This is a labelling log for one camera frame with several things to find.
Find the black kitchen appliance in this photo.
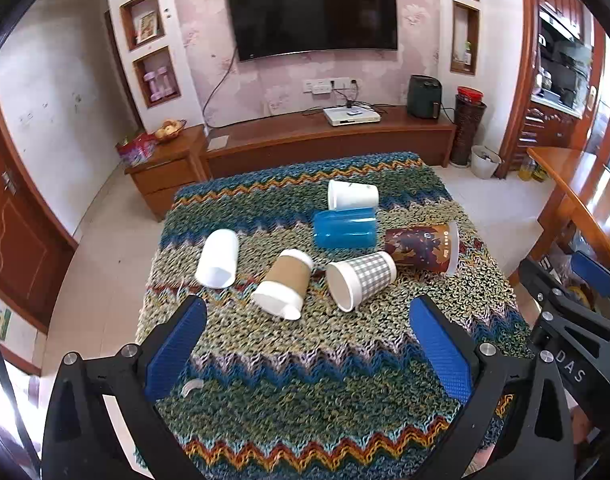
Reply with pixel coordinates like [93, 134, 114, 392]
[555, 42, 593, 106]

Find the black television cable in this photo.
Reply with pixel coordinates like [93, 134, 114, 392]
[202, 50, 238, 128]

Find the basket of fruit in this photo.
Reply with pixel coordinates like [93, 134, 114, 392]
[154, 119, 187, 141]

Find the red printed bag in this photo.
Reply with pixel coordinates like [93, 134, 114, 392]
[116, 132, 158, 167]

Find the white bucket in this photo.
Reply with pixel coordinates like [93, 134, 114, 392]
[471, 145, 503, 179]

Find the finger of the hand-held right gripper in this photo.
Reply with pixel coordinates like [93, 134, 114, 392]
[516, 256, 572, 318]
[569, 250, 610, 331]

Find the tall black woven basket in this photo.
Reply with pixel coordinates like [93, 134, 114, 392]
[451, 96, 487, 167]

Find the plain white paper cup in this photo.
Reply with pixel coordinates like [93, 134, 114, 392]
[195, 229, 240, 289]

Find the blue plastic cup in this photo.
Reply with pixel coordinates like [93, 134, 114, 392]
[312, 206, 380, 250]

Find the white set-top box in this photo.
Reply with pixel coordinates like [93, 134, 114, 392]
[323, 105, 382, 127]

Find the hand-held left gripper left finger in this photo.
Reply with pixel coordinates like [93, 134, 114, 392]
[42, 295, 208, 480]

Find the dark air fryer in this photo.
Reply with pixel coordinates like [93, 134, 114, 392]
[406, 74, 443, 121]

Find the dark brown printed cup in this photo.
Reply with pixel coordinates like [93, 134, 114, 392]
[384, 221, 460, 277]

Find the small wooden drawer cabinet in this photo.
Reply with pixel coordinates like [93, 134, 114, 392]
[125, 125, 210, 223]

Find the long wooden television cabinet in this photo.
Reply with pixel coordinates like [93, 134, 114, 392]
[200, 105, 458, 181]

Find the white cup with small print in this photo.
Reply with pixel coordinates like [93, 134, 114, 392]
[327, 179, 380, 211]

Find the framed picture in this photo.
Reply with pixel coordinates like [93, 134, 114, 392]
[136, 11, 159, 43]

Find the grey checked paper cup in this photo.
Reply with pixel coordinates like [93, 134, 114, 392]
[326, 251, 398, 312]

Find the black wall television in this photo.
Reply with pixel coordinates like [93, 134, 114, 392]
[226, 0, 400, 63]

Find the brown sleeve paper cup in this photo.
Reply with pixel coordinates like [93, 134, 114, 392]
[251, 248, 314, 321]

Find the white wall socket strip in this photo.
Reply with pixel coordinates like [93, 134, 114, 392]
[305, 77, 352, 95]

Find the zigzag knitted blanket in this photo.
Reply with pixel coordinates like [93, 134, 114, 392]
[135, 151, 536, 480]

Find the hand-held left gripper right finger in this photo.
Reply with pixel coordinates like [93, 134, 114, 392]
[409, 294, 578, 480]

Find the brown wooden door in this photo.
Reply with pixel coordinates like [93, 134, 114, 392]
[0, 72, 78, 333]

